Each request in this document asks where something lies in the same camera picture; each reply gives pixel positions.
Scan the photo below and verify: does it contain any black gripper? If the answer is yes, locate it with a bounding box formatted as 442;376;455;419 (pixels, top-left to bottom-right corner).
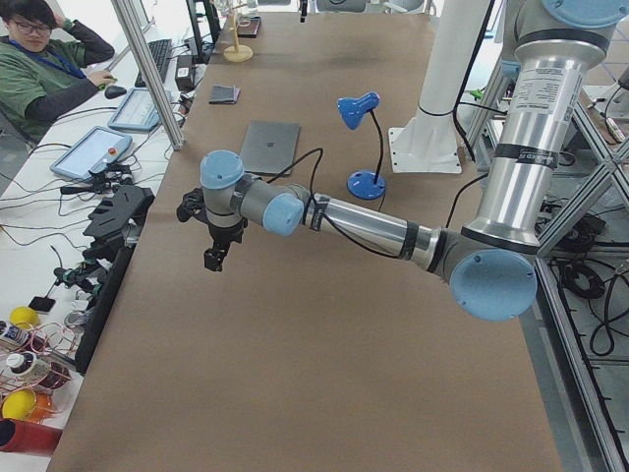
176;188;247;272

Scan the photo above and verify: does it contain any grey laptop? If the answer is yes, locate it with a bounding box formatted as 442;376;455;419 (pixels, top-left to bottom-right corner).
240;120;300;175

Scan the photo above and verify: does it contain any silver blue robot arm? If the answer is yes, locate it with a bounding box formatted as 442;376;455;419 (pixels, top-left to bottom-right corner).
177;1;628;321

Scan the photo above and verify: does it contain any wooden mug tree stand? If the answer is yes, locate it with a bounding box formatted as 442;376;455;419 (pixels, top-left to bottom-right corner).
214;0;254;63

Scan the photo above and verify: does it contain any grey folded cloth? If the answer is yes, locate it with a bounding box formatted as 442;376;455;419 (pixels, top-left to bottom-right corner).
208;85;241;104

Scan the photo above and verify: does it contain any black power adapter box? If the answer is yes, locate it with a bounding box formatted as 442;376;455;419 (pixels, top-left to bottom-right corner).
175;54;196;91

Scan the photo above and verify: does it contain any black keyboard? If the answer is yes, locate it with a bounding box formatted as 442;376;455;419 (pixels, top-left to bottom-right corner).
147;39;172;83

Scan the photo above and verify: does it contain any near blue teach pendant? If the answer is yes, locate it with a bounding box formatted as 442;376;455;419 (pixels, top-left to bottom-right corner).
49;126;133;180

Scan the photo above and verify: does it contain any blue teach pendant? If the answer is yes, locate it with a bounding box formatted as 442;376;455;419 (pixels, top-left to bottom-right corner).
108;88;160;133
49;126;133;180

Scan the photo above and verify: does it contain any far blue teach pendant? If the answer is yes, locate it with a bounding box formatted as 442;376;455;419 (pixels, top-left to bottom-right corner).
108;88;160;133

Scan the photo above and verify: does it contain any blue desk lamp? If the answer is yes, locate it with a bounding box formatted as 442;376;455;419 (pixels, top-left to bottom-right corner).
337;91;386;201

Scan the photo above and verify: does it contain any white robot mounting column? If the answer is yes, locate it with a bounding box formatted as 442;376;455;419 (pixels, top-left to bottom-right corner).
389;0;493;174

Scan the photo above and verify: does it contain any black computer mouse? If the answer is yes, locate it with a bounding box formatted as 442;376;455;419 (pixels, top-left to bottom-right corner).
104;86;127;99

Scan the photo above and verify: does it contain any yellow ball in orange holder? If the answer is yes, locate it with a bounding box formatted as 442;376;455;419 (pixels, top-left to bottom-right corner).
1;389;36;421

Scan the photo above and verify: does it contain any seated person in green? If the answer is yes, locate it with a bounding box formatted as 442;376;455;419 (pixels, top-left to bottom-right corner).
1;1;117;144

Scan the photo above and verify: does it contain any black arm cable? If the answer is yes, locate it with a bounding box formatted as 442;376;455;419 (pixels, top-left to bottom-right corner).
264;147;409;260

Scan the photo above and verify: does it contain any aluminium frame post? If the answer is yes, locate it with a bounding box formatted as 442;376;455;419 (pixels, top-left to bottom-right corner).
111;0;185;151

